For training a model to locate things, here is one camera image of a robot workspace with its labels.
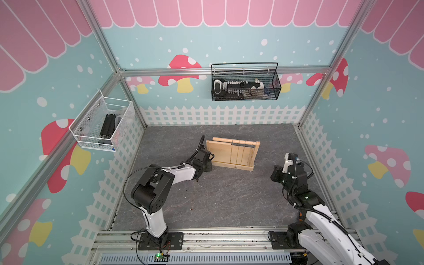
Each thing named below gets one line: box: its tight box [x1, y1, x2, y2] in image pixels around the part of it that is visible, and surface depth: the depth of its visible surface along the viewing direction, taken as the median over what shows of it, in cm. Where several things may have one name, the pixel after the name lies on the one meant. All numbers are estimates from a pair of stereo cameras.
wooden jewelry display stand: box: [205, 136, 261, 172], surface depth 96 cm
